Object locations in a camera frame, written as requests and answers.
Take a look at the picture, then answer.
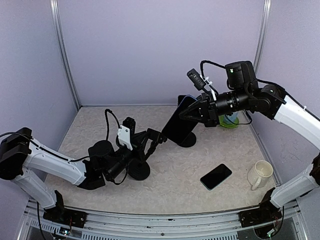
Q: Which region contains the black round-base stand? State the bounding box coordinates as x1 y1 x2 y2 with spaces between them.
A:
178 132 197 148
128 159 151 181

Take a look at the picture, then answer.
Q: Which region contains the light blue mug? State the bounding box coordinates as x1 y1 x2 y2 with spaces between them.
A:
223 112 239 125

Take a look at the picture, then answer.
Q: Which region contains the right aluminium frame post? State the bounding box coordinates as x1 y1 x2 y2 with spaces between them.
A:
253 0 272 73

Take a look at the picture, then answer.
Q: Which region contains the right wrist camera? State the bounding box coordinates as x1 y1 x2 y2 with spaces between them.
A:
186 68 218 101

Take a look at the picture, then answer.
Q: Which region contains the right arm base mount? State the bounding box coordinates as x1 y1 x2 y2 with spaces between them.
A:
238 187 283 228

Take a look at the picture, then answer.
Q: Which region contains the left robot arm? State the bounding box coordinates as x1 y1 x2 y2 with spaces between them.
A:
0 125 167 223

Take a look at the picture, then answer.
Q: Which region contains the aluminium frame post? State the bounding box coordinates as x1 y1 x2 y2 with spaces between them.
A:
253 0 272 73
49 0 82 111

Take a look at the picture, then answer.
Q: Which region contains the blue phone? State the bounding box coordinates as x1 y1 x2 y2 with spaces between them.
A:
161 95 198 145

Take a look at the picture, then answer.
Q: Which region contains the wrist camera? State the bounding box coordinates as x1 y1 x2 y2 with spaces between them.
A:
115 117 136 151
186 68 218 101

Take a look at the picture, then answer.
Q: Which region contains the cream ceramic mug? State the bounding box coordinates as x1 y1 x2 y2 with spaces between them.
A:
247 160 274 191

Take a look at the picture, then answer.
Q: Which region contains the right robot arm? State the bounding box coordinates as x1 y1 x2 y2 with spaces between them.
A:
179 60 320 222

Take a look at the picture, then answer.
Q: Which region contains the teal phone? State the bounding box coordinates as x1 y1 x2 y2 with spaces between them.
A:
200 163 232 191

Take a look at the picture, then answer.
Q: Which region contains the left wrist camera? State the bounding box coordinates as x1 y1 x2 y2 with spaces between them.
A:
115 117 136 151

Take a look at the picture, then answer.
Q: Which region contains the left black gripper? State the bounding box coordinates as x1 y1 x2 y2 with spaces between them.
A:
107 130 150 180

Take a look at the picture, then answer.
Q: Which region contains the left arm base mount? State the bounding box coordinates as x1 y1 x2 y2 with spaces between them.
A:
43 190 87 229

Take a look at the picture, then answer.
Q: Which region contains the left aluminium frame post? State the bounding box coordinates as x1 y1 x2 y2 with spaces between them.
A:
49 0 82 111

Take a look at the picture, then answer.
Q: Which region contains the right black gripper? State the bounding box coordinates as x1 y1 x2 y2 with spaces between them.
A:
180 85 252 125

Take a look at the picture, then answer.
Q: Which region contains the green saucer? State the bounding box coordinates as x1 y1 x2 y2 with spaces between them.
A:
219 115 239 129

